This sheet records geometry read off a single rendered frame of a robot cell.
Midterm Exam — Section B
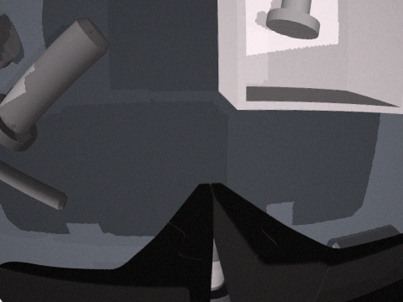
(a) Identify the dark grey clevis fork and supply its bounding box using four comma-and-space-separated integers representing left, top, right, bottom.
210, 279, 230, 302

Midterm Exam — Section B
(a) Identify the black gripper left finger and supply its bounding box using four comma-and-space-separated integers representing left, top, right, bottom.
0, 184, 213, 302

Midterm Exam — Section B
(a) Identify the grey rectangular block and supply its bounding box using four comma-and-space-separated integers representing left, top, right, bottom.
332, 227, 400, 248
217, 0, 403, 114

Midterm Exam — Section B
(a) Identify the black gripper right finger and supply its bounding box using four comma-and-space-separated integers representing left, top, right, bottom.
210, 183, 403, 302

